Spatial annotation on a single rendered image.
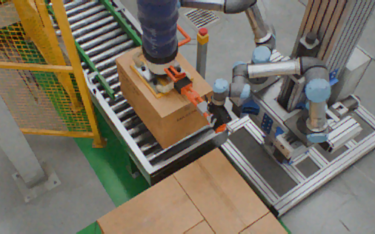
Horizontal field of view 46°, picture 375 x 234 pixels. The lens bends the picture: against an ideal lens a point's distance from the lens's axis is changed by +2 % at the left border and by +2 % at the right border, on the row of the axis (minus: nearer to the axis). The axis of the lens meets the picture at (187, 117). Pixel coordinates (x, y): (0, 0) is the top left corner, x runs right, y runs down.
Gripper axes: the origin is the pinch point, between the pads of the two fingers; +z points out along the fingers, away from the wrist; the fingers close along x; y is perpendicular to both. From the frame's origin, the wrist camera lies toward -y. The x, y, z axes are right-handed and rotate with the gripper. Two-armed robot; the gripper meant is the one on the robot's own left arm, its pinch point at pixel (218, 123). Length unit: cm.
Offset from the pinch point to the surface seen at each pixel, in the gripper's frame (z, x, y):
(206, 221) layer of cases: 68, 23, -25
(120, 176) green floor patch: 121, 45, 63
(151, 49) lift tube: -20, 9, 55
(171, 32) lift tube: -31, -2, 51
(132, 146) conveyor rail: 62, 35, 50
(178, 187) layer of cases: 67, 25, 6
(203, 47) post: 33, -48, 77
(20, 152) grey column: 68, 102, 95
